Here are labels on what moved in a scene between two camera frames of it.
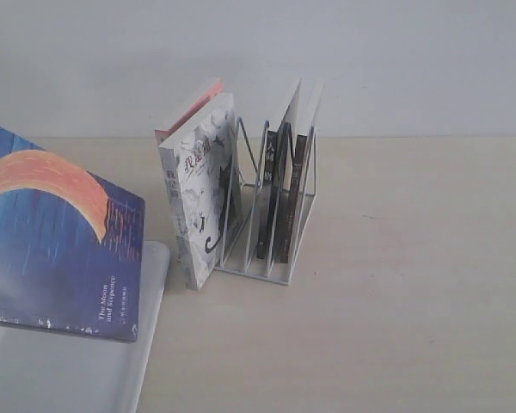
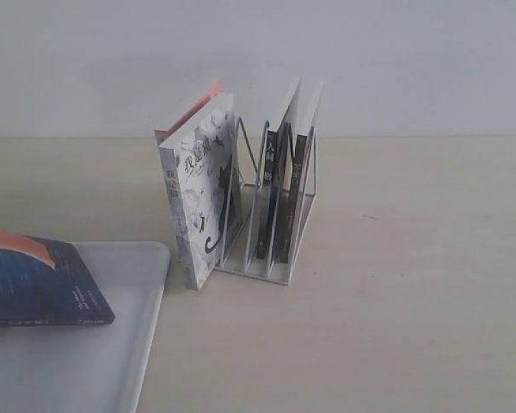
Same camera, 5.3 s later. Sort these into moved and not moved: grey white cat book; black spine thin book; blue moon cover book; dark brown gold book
Moved: blue moon cover book
Not moved: dark brown gold book; grey white cat book; black spine thin book
